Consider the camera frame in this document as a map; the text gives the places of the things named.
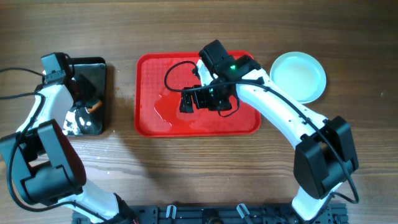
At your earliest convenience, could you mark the left black cable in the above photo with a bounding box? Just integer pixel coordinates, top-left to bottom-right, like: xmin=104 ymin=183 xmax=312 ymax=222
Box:
xmin=0 ymin=67 xmax=109 ymax=223

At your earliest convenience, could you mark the black metal tray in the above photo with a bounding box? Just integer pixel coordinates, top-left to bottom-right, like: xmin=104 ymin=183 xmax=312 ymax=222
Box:
xmin=62 ymin=57 xmax=108 ymax=136

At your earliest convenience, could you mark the light blue plate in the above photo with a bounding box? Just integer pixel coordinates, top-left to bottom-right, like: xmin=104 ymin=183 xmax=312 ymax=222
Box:
xmin=270 ymin=52 xmax=327 ymax=104

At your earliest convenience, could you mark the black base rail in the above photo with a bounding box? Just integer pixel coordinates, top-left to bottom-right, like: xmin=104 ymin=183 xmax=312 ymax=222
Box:
xmin=72 ymin=202 xmax=348 ymax=224

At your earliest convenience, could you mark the red plastic tray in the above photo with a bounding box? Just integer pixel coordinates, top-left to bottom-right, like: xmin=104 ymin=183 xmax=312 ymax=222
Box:
xmin=134 ymin=52 xmax=261 ymax=138

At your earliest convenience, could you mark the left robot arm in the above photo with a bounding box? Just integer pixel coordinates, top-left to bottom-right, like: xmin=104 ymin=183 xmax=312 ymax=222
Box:
xmin=1 ymin=52 xmax=139 ymax=223

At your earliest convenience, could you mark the green orange sponge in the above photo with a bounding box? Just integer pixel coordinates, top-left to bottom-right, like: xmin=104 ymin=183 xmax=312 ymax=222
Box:
xmin=86 ymin=99 xmax=103 ymax=113

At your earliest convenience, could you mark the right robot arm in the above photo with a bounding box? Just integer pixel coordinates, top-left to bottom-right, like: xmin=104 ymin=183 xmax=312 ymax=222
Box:
xmin=180 ymin=40 xmax=359 ymax=223

